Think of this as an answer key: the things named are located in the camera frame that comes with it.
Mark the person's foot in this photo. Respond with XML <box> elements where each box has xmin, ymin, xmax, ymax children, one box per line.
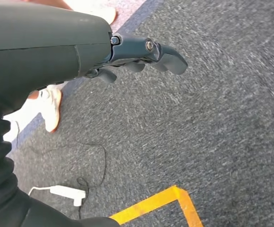
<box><xmin>63</xmin><ymin>0</ymin><xmax>118</xmax><ymax>26</ymax></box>
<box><xmin>36</xmin><ymin>86</ymin><xmax>63</xmax><ymax>134</ymax></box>

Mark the yellow floor tape square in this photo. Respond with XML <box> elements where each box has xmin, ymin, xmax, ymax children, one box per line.
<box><xmin>109</xmin><ymin>185</ymin><xmax>204</xmax><ymax>227</ymax></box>

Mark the white power strip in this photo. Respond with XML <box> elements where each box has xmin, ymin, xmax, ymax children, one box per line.
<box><xmin>28</xmin><ymin>184</ymin><xmax>86</xmax><ymax>208</ymax></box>

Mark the thin black floor cable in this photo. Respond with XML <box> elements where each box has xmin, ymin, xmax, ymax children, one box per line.
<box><xmin>15</xmin><ymin>120</ymin><xmax>107</xmax><ymax>220</ymax></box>

